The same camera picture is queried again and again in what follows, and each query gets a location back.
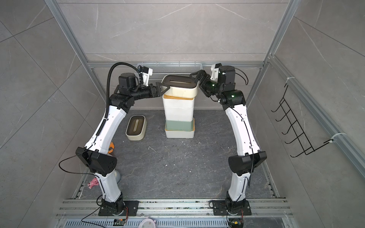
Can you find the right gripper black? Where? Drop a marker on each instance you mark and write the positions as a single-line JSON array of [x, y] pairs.
[[203, 87]]

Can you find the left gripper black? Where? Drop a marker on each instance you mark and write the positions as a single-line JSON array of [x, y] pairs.
[[156, 91]]

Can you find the bamboo-lid tissue box front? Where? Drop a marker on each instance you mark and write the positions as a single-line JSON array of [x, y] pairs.
[[170, 102]]

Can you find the cream box dark lid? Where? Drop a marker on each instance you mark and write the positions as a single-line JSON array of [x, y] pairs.
[[136, 128], [180, 86]]

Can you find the white box grey-blue lid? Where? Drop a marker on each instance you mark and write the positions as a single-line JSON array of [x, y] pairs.
[[179, 114]]

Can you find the green square tissue box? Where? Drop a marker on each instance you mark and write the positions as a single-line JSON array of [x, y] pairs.
[[172, 125]]

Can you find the cream box dark lid back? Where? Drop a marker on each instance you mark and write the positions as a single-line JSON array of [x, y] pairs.
[[136, 128]]

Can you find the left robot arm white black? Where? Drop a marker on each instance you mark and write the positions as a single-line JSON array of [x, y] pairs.
[[95, 153]]

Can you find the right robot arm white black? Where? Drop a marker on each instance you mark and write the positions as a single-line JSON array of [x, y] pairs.
[[249, 155]]

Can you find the large white bamboo-lid tissue box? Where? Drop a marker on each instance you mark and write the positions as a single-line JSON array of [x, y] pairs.
[[180, 134]]

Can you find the orange toy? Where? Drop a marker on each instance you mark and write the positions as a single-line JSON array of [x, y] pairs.
[[111, 148]]

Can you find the grey round alarm clock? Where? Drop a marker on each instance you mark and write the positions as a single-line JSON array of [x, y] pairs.
[[117, 176]]

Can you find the pink small toy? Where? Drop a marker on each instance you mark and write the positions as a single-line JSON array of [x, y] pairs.
[[94, 182]]

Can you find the white round object bottom edge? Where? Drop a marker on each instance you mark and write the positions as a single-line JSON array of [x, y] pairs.
[[147, 223]]

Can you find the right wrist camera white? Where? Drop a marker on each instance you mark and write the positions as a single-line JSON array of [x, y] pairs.
[[215, 71]]

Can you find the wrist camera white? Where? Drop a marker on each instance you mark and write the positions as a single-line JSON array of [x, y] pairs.
[[145, 73], [215, 71]]

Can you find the white wire mesh basket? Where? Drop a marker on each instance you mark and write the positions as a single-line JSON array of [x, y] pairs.
[[160, 70]]

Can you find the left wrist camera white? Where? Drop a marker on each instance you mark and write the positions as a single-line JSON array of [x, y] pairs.
[[145, 73]]

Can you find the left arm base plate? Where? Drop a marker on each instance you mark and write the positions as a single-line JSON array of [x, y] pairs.
[[119, 208]]

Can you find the black wire hook rack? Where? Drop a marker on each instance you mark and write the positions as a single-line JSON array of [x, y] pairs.
[[295, 127]]

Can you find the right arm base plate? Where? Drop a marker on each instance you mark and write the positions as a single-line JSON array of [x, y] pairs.
[[228, 207]]

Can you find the aluminium mounting rail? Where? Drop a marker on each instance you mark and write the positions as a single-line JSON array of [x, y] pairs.
[[206, 208]]

